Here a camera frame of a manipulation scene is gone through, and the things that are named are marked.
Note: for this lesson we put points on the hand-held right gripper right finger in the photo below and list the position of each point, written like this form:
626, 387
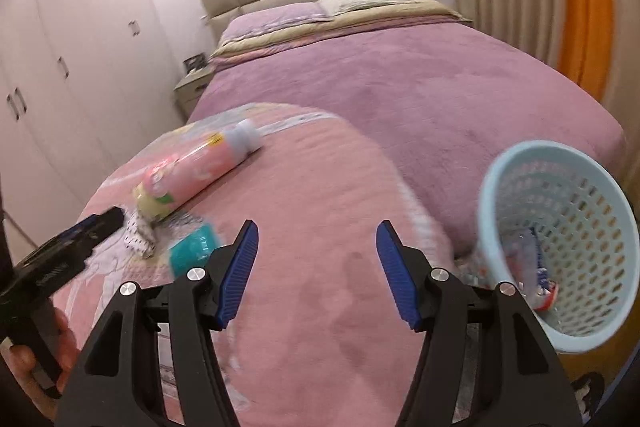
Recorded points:
395, 272

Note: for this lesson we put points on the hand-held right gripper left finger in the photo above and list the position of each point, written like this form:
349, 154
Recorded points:
240, 272

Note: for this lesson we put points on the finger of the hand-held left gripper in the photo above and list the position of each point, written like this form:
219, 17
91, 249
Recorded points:
95, 229

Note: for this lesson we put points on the white dotted wrapper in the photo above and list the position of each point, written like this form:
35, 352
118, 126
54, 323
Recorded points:
140, 232

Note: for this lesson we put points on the light blue plastic basket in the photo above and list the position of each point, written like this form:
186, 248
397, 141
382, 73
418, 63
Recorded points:
487, 207

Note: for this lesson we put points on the pink printed plastic bottle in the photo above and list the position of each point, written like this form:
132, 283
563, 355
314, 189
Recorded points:
195, 167

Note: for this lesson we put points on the blue and white milk carton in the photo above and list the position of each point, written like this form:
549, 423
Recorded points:
537, 257

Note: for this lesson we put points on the person's left hand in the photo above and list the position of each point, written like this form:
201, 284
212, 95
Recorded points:
67, 342

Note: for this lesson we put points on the teal packet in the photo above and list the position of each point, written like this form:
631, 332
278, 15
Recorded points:
192, 249

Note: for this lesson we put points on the beige nightstand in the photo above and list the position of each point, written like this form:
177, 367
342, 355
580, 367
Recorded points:
192, 89

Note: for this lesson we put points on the white wardrobe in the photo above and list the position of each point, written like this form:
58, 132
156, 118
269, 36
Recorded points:
75, 57

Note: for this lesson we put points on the bed with purple cover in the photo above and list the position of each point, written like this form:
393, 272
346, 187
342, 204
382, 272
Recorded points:
425, 82

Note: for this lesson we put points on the purple pillow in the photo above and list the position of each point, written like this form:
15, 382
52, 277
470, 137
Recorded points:
280, 19

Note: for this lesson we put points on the beige folded quilt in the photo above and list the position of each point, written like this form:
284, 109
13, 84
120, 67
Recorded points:
430, 14

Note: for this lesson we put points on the orange curtain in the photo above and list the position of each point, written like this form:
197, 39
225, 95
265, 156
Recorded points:
585, 7

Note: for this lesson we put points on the small dark photo frame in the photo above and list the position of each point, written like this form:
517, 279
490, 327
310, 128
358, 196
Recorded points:
195, 62

